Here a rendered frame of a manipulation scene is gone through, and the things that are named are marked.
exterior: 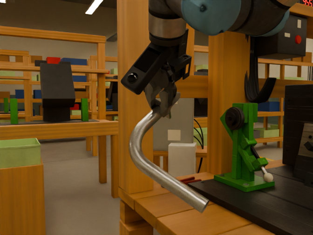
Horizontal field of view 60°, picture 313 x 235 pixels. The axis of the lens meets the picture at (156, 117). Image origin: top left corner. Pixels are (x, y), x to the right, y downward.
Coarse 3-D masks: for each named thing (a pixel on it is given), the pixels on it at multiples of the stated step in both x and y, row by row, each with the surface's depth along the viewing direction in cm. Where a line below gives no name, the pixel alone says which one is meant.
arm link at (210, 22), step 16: (176, 0) 41; (192, 0) 38; (208, 0) 36; (224, 0) 37; (240, 0) 39; (192, 16) 39; (208, 16) 38; (224, 16) 39; (240, 16) 43; (208, 32) 40
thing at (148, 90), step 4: (148, 84) 64; (152, 84) 63; (148, 88) 64; (152, 88) 63; (156, 88) 64; (148, 92) 65; (152, 92) 64; (156, 92) 68; (148, 96) 66; (152, 96) 66; (148, 100) 67; (152, 100) 67; (152, 104) 68; (152, 108) 68
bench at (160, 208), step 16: (208, 176) 106; (144, 192) 88; (160, 192) 88; (128, 208) 91; (144, 208) 76; (160, 208) 76; (176, 208) 76; (192, 208) 76; (208, 208) 76; (224, 208) 76; (128, 224) 92; (144, 224) 92; (160, 224) 68; (176, 224) 66; (192, 224) 66; (208, 224) 66; (224, 224) 66; (240, 224) 66; (256, 224) 66
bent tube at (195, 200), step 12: (156, 108) 67; (144, 120) 66; (156, 120) 67; (132, 132) 64; (144, 132) 65; (132, 144) 62; (132, 156) 61; (144, 156) 61; (144, 168) 59; (156, 168) 58; (156, 180) 57; (168, 180) 56; (180, 192) 55; (192, 192) 54; (192, 204) 53; (204, 204) 52
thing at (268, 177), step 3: (261, 168) 84; (264, 168) 84; (264, 171) 84; (264, 174) 83; (267, 174) 82; (270, 174) 82; (264, 177) 83; (267, 177) 82; (270, 177) 82; (267, 180) 82; (270, 180) 82
